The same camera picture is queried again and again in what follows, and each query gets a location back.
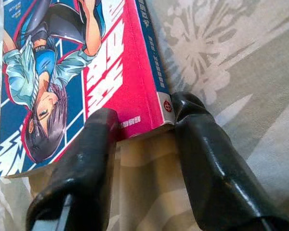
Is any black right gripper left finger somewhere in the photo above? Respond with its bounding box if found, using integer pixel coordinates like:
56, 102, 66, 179
26, 108, 118, 231

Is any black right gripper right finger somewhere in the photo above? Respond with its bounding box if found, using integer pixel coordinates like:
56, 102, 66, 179
171, 91, 289, 231

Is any pink blue comic book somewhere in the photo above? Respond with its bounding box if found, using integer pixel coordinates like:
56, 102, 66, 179
0, 0, 176, 179

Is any bed with grey floral sheet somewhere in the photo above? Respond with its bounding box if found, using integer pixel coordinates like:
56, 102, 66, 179
0, 0, 289, 231

